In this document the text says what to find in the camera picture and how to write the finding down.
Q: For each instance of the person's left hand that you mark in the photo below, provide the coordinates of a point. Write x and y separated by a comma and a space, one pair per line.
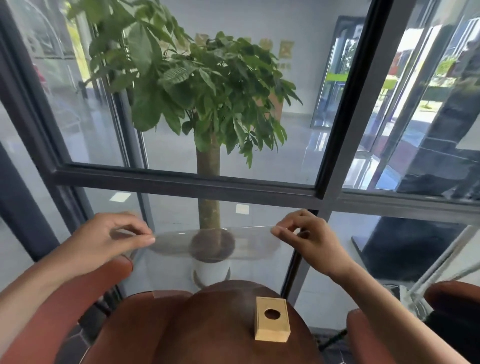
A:
97, 243

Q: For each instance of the person's right hand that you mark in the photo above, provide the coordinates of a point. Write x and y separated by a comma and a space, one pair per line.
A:
318, 247

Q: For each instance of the person's right thumb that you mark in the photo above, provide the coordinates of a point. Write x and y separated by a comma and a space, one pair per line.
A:
283, 234

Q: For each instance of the person's left thumb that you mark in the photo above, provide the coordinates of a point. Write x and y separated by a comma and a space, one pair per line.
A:
137, 245

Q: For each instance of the clear plastic film sheet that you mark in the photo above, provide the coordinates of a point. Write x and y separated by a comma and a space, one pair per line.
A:
247, 243

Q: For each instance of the person's left forearm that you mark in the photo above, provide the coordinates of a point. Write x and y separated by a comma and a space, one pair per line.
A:
33, 292

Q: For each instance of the person's right forearm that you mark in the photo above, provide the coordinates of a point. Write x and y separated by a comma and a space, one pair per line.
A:
390, 318

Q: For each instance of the white plant pot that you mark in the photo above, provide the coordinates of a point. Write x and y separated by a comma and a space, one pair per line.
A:
210, 272

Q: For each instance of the orange-brown leather armchair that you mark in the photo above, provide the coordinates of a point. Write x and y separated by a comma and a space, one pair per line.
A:
71, 300

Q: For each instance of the wooden box with round hole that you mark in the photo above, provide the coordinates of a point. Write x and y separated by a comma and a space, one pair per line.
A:
272, 324

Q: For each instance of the white metal stand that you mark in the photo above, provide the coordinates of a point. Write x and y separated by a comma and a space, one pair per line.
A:
438, 262

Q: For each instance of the green leafy potted tree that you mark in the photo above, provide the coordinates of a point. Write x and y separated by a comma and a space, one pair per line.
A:
210, 86

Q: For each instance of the brown leather armchair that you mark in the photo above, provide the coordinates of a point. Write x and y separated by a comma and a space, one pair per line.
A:
453, 296

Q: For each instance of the dark grey window frame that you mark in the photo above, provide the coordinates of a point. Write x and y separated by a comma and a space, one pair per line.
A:
187, 183

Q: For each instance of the glass door with dark frame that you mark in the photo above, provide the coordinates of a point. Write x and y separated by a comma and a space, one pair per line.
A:
337, 75

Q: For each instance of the yellow wall poster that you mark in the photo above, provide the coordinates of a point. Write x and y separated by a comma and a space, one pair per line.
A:
266, 44
285, 49

